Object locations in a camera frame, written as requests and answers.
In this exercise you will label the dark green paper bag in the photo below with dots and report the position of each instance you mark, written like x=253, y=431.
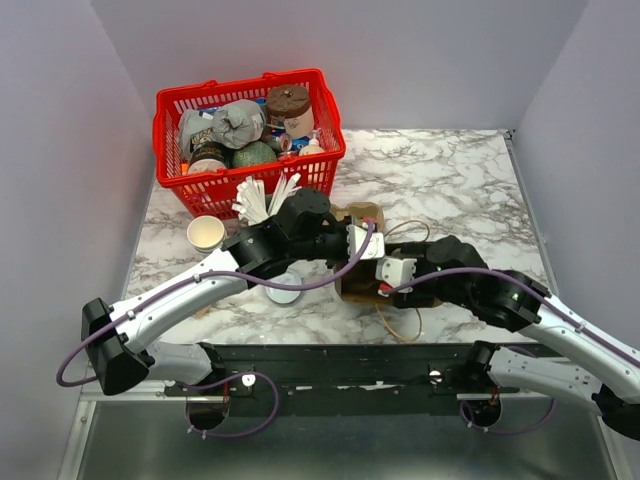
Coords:
x=359, y=286

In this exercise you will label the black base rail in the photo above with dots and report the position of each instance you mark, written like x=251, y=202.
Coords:
x=347, y=380

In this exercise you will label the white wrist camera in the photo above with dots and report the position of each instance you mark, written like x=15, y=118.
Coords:
x=393, y=272
x=364, y=241

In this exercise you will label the brown pulp cup carrier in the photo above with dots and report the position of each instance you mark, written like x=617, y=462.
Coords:
x=360, y=212

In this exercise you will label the red plastic shopping basket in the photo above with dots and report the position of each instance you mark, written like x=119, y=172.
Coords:
x=213, y=193

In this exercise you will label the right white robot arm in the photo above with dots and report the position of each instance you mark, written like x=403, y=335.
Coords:
x=602, y=374

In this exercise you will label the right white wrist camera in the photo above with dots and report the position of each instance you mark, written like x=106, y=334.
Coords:
x=393, y=272

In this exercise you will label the grey wrapped package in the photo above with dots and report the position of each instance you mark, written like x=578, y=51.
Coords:
x=238, y=123

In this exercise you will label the white pump bottle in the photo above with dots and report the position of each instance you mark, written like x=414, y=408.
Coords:
x=313, y=146

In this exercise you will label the small metal can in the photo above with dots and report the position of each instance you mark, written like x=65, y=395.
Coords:
x=284, y=142

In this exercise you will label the stack of white lids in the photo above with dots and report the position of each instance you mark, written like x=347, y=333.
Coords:
x=284, y=297

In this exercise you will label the stack of paper cups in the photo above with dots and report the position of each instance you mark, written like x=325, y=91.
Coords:
x=206, y=233

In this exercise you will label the green glitter ball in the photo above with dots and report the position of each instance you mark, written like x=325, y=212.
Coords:
x=253, y=154

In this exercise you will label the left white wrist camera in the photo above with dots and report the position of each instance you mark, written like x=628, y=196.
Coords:
x=364, y=241

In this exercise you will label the brown lid cream tub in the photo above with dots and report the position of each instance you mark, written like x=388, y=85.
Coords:
x=291, y=105

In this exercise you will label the patterned grey pouch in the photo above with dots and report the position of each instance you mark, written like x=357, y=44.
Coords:
x=196, y=139

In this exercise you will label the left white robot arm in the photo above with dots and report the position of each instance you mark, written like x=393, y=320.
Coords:
x=122, y=340

